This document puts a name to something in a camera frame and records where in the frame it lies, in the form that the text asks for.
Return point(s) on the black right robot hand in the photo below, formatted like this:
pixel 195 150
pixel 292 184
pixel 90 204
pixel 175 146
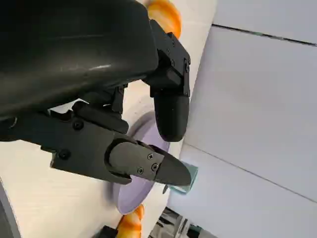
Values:
pixel 108 231

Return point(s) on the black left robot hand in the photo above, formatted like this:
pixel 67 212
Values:
pixel 74 49

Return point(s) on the orange white toy bread roll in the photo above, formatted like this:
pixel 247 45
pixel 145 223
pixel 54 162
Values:
pixel 131 221
pixel 168 15

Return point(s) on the lilac plate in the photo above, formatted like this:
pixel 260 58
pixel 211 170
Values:
pixel 133 196

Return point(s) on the pale green mug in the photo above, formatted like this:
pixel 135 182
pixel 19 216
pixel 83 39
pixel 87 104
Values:
pixel 190 174

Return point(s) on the grey partition panel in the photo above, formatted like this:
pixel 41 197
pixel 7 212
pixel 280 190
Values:
pixel 242 203
pixel 252 104
pixel 267 17

